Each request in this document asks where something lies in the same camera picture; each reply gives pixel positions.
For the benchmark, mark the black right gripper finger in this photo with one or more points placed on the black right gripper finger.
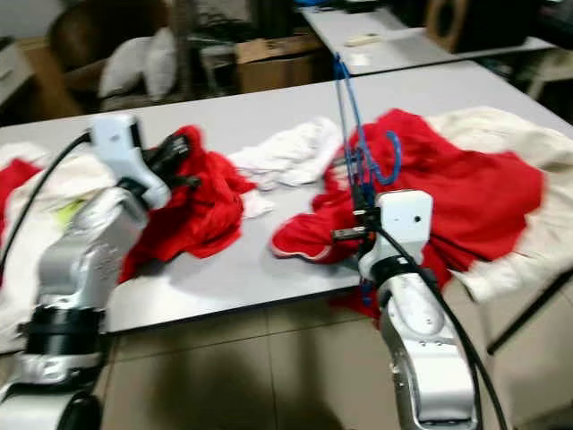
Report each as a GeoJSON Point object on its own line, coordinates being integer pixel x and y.
{"type": "Point", "coordinates": [363, 199]}
{"type": "Point", "coordinates": [354, 235]}

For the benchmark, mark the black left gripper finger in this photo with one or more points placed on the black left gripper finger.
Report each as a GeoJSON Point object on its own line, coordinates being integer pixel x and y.
{"type": "Point", "coordinates": [181, 143]}
{"type": "Point", "coordinates": [187, 160]}

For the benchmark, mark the blue plastic hanger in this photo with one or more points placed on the blue plastic hanger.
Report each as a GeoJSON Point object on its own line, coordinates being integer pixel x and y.
{"type": "Point", "coordinates": [397, 152]}

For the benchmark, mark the red shirt with white trim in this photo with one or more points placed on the red shirt with white trim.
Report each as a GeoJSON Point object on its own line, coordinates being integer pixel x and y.
{"type": "Point", "coordinates": [197, 224]}

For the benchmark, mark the white shirt with green print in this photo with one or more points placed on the white shirt with green print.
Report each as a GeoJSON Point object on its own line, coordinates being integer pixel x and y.
{"type": "Point", "coordinates": [27, 233]}

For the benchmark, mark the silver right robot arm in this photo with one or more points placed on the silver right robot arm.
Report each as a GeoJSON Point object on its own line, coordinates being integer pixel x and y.
{"type": "Point", "coordinates": [421, 349]}

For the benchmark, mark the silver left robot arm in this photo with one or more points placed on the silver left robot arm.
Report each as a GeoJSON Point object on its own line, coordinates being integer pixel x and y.
{"type": "Point", "coordinates": [89, 251]}

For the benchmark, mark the grey cushion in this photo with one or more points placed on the grey cushion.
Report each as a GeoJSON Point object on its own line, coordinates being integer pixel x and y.
{"type": "Point", "coordinates": [127, 67]}
{"type": "Point", "coordinates": [163, 64]}

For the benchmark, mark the small white cloth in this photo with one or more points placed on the small white cloth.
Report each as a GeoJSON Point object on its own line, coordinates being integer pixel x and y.
{"type": "Point", "coordinates": [286, 152]}

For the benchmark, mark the red shirt with plaid collar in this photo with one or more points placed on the red shirt with plaid collar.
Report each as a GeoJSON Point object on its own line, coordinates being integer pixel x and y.
{"type": "Point", "coordinates": [474, 197]}

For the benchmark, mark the open cardboard box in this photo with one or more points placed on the open cardboard box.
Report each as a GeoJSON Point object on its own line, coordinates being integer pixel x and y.
{"type": "Point", "coordinates": [277, 70]}

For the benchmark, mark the brown armchair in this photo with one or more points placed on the brown armchair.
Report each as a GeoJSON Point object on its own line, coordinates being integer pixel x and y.
{"type": "Point", "coordinates": [81, 36]}

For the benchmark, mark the cream jacket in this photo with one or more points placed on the cream jacket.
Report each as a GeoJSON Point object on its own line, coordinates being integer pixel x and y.
{"type": "Point", "coordinates": [501, 125]}

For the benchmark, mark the white remote control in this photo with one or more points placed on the white remote control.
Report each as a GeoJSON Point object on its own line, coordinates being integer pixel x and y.
{"type": "Point", "coordinates": [363, 39]}

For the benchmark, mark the white drawer unit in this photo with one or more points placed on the white drawer unit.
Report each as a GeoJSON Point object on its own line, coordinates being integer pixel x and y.
{"type": "Point", "coordinates": [16, 76]}

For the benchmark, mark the wooden speaker box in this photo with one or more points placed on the wooden speaker box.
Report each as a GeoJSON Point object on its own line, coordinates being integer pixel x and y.
{"type": "Point", "coordinates": [470, 25]}

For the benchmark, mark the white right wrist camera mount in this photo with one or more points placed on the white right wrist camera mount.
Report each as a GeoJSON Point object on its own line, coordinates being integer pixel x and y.
{"type": "Point", "coordinates": [407, 215]}

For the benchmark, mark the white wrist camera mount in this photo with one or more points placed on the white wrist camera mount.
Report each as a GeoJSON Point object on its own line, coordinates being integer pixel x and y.
{"type": "Point", "coordinates": [121, 134]}
{"type": "Point", "coordinates": [407, 215]}

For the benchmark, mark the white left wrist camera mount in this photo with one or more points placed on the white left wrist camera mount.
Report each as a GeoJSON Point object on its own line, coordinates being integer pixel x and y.
{"type": "Point", "coordinates": [121, 134]}

